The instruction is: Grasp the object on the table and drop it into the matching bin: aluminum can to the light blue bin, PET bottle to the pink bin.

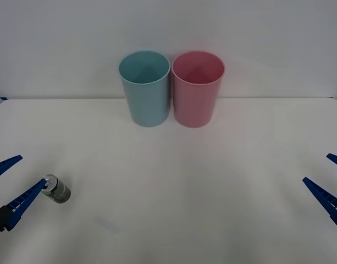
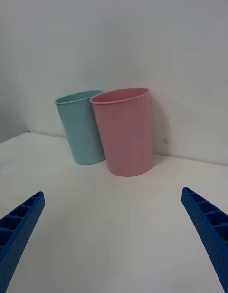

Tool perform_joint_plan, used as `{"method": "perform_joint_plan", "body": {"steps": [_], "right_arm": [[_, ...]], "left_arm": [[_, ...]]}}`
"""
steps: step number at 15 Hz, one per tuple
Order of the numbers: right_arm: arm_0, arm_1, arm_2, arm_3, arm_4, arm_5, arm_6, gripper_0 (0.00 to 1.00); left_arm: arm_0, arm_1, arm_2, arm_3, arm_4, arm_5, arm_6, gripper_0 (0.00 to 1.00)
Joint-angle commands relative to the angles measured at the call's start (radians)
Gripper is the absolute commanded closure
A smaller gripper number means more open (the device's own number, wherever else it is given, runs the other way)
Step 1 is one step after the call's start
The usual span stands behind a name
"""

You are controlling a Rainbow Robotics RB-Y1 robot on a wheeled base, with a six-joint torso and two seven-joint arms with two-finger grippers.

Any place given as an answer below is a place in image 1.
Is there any pale blue plastic bin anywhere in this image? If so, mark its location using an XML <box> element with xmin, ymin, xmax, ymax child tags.
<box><xmin>118</xmin><ymin>49</ymin><xmax>171</xmax><ymax>128</ymax></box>

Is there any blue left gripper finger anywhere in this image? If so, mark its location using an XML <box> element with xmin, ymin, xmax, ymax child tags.
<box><xmin>0</xmin><ymin>178</ymin><xmax>48</xmax><ymax>232</ymax></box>
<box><xmin>0</xmin><ymin>155</ymin><xmax>24</xmax><ymax>183</ymax></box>

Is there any black drink can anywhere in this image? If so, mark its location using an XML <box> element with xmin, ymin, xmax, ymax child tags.
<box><xmin>41</xmin><ymin>174</ymin><xmax>72</xmax><ymax>205</ymax></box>

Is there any pink plastic bin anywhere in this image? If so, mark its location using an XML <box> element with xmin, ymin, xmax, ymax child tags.
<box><xmin>170</xmin><ymin>50</ymin><xmax>226</xmax><ymax>129</ymax></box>

